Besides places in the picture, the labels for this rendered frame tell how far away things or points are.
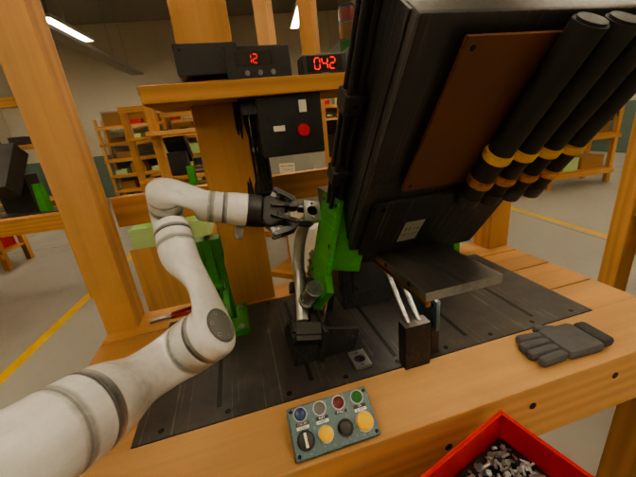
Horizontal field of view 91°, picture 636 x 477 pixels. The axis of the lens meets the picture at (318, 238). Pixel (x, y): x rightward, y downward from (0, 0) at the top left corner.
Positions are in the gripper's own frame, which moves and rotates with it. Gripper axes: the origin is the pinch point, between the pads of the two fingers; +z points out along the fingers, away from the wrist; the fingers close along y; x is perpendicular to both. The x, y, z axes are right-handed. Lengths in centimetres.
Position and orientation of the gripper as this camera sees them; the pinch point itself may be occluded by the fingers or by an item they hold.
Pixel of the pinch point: (306, 215)
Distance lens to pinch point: 75.7
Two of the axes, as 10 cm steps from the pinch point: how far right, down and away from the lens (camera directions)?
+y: -0.7, -9.0, 4.3
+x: -2.9, 4.3, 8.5
